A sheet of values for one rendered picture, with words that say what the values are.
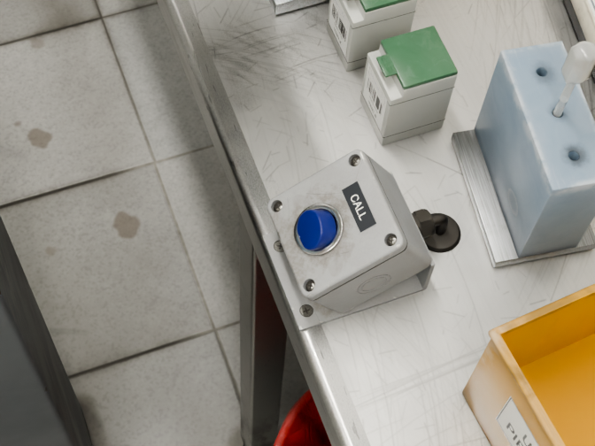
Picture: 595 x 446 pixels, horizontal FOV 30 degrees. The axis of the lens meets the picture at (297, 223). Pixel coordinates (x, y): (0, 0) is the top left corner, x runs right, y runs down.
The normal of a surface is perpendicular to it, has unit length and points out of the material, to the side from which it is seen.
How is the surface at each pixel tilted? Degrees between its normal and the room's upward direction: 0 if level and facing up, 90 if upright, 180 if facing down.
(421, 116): 90
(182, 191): 0
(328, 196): 30
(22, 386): 90
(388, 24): 90
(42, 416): 90
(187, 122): 0
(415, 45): 0
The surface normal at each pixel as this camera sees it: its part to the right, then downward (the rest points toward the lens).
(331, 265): -0.43, -0.26
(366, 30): 0.35, 0.84
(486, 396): -0.91, 0.36
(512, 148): -0.98, 0.17
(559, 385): 0.04, -0.46
